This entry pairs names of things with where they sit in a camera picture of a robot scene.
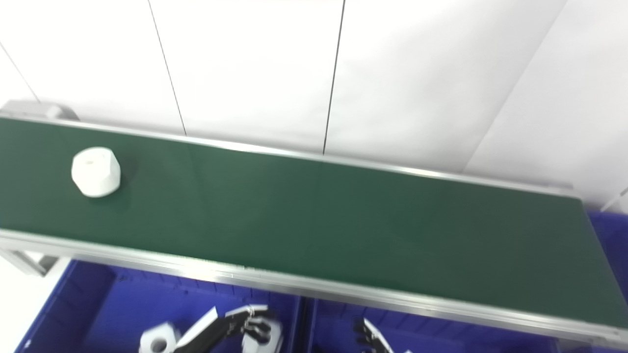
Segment white faceted plastic part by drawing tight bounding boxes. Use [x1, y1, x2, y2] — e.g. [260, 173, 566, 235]
[71, 147, 121, 199]

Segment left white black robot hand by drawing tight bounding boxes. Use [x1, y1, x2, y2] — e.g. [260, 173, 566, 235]
[173, 304, 276, 353]

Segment green conveyor belt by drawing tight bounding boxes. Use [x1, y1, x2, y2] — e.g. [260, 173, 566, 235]
[0, 114, 628, 350]

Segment blue plastic bin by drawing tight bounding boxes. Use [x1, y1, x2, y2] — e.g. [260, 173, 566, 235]
[15, 259, 303, 353]
[303, 298, 628, 353]
[587, 210, 628, 298]

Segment white hexagonal part with hole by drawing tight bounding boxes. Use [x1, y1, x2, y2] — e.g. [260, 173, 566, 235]
[139, 321, 181, 353]

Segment grey conveyor end housing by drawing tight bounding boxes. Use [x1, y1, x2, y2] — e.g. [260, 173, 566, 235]
[0, 100, 79, 121]

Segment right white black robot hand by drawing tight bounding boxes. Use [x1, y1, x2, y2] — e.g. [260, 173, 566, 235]
[352, 317, 414, 353]

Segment aluminium conveyor support leg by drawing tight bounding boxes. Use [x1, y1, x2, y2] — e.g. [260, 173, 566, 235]
[0, 249, 58, 277]

